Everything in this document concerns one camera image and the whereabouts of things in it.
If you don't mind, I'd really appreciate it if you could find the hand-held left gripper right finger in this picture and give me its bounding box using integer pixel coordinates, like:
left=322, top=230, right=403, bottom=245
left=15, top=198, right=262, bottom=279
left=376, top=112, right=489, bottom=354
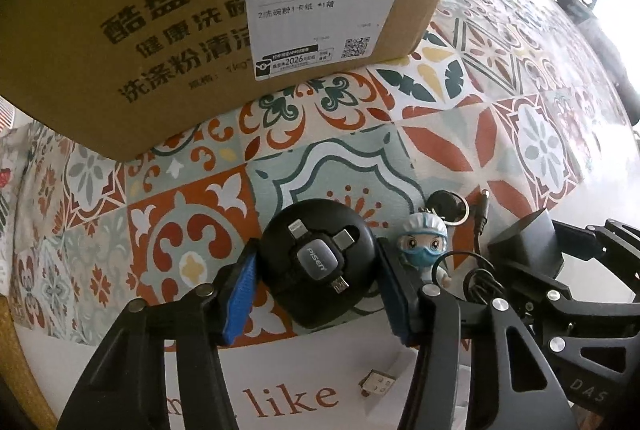
left=375, top=237, right=576, bottom=430

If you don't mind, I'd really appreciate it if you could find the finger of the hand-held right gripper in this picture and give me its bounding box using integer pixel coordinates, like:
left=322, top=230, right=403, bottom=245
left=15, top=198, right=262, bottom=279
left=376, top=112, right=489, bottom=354
left=565, top=219, right=640, bottom=272
left=500, top=260, right=640, bottom=377

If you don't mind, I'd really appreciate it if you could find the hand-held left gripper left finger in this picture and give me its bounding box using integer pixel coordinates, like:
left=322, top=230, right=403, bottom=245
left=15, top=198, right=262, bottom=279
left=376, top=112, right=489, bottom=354
left=57, top=237, right=261, bottom=430

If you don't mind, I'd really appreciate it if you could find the black round cable reel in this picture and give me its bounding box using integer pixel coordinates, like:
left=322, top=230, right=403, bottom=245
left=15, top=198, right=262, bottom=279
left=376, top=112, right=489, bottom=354
left=259, top=199, right=386, bottom=331

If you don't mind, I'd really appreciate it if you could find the black power adapter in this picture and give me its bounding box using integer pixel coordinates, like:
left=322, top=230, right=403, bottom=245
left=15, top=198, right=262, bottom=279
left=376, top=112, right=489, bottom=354
left=487, top=210, right=568, bottom=272

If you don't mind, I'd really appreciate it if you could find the brown cardboard box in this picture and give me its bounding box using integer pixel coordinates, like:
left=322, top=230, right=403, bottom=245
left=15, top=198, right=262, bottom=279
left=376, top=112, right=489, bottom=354
left=0, top=0, right=481, bottom=163

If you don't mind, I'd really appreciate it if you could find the small plug adapter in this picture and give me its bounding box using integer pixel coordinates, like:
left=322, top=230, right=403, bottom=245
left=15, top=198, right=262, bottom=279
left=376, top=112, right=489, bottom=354
left=360, top=372, right=396, bottom=397

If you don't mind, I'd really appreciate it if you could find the patterned table runner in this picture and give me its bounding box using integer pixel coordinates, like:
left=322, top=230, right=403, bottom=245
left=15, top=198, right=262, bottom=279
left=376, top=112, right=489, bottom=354
left=0, top=0, right=636, bottom=346

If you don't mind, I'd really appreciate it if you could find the yellow woven box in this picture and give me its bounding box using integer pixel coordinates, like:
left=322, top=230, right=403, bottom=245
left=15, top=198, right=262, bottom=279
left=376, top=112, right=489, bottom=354
left=0, top=295, right=23, bottom=361

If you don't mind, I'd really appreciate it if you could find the figurine keychain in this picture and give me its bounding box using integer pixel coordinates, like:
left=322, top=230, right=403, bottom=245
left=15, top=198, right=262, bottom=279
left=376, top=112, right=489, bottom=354
left=397, top=190, right=471, bottom=291

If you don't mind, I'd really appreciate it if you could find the black cable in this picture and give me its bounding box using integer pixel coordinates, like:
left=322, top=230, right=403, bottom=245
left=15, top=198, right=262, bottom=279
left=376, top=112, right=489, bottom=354
left=462, top=190, right=507, bottom=306

